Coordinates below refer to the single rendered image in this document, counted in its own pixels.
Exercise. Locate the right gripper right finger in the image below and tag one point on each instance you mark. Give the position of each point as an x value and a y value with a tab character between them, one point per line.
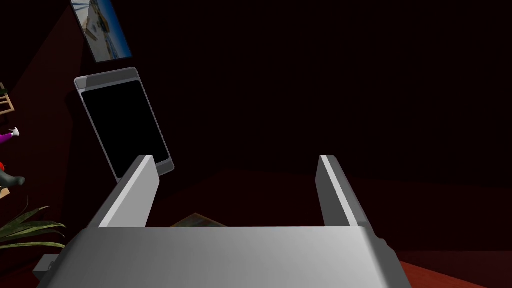
338	192

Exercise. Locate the green leafy plant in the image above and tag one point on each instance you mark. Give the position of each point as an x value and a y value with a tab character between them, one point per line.
28	230

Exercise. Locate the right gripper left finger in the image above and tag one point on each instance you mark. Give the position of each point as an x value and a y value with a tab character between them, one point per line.
130	196

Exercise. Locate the wooden shelf with objects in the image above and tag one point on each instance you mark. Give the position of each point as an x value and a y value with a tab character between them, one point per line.
7	140

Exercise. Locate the grey black-screen appliance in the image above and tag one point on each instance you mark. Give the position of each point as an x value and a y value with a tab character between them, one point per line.
124	124

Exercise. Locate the blue framed wall picture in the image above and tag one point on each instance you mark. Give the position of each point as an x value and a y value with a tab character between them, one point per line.
102	28

